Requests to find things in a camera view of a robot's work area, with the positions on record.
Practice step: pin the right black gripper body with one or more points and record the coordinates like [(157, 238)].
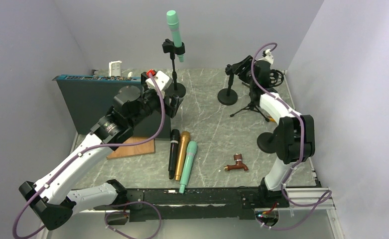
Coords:
[(246, 78)]

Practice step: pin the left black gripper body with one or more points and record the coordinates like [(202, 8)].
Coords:
[(169, 109)]

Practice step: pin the black microphone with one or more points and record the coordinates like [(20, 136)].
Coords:
[(174, 148)]

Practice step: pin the round-base mic stand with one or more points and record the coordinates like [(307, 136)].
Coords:
[(228, 96), (169, 47)]

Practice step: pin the black tripod shock-mount stand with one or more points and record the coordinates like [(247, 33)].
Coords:
[(247, 109)]

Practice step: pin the gold microphone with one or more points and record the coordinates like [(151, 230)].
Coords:
[(184, 140)]

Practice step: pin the mint green microphone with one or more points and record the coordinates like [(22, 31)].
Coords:
[(190, 154), (173, 24)]

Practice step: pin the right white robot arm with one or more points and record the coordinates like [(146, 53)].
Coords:
[(293, 139)]

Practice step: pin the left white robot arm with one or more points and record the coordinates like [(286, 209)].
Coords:
[(53, 198)]

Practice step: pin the wooden board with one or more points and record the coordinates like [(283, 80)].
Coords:
[(127, 151)]

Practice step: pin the brown faucet tap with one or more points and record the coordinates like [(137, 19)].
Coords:
[(238, 159)]

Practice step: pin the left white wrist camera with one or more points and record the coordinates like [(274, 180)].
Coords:
[(158, 78)]

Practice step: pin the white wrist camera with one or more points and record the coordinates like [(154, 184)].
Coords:
[(267, 56), (158, 78)]

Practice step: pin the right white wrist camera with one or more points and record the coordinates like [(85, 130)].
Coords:
[(267, 56)]

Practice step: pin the white plastic bracket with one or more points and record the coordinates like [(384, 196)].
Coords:
[(115, 68)]

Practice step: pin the right shock-mount round stand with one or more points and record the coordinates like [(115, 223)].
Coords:
[(266, 142)]

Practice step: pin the blue network switch box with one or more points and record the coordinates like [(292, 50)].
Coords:
[(88, 98)]

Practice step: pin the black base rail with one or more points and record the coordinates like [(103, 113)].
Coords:
[(199, 203)]

